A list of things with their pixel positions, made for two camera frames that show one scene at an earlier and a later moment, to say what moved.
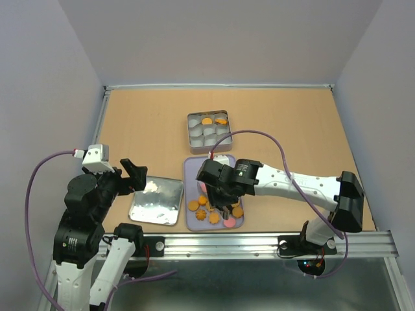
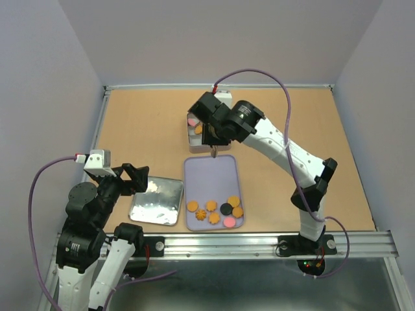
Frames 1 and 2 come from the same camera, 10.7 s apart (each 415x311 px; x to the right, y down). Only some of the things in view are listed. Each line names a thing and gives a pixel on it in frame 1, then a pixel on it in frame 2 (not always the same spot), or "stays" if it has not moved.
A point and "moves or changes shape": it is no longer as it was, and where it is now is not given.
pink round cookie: x=203 y=186 → x=192 y=122
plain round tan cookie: x=193 y=205 stays
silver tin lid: x=160 y=203 stays
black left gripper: x=138 y=176 stays
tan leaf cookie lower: x=214 y=218 stays
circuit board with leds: x=312 y=267 stays
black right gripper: x=215 y=199 → x=208 y=138
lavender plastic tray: x=199 y=216 stays
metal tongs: x=225 y=212 moves or changes shape
